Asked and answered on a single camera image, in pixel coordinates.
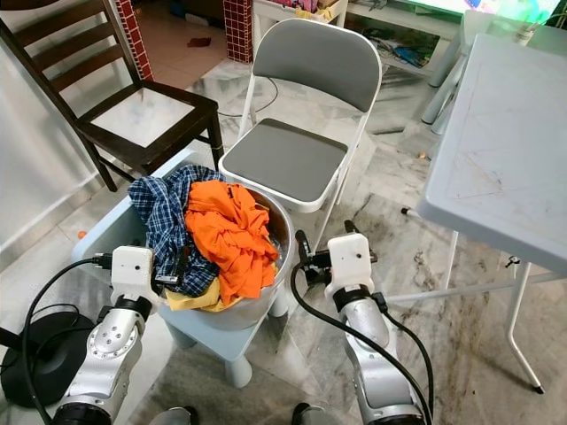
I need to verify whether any red tiled pillar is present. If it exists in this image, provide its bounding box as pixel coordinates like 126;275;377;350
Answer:
113;0;153;82
223;0;253;63

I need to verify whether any blue plaid shirt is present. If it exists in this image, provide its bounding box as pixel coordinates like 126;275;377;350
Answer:
128;166;231;298

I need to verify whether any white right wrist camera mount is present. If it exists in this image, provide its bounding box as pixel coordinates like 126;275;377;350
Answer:
323;233;375;298

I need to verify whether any black round stand base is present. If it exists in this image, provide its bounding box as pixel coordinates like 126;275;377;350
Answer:
0;310;97;408

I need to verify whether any orange garment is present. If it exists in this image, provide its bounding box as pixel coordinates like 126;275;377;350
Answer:
186;180;280;306

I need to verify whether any small pale blue table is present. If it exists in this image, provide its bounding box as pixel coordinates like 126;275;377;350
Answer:
423;9;470;134

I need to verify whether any white low shelf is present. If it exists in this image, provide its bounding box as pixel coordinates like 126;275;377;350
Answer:
252;0;351;45

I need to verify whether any grey folding table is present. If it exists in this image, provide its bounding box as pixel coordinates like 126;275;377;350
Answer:
400;34;567;395

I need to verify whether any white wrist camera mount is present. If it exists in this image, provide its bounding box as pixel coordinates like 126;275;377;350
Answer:
323;233;375;298
111;246;153;300

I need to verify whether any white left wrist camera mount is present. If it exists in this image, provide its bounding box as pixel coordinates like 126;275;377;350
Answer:
111;246;153;300

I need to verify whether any grey folding chair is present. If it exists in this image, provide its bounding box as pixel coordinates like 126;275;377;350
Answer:
217;18;384;213

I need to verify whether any yellow garment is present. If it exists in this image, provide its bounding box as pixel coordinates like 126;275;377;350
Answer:
167;279;242;313

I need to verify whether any dark wooden chair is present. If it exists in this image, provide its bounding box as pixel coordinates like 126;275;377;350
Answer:
0;0;225;194

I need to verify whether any pale blue child chair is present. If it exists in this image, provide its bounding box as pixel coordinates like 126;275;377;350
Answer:
96;146;289;389

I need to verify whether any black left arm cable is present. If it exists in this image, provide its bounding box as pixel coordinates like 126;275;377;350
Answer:
19;254;114;425

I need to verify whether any television screen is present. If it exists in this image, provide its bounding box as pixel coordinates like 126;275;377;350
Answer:
416;0;561;23

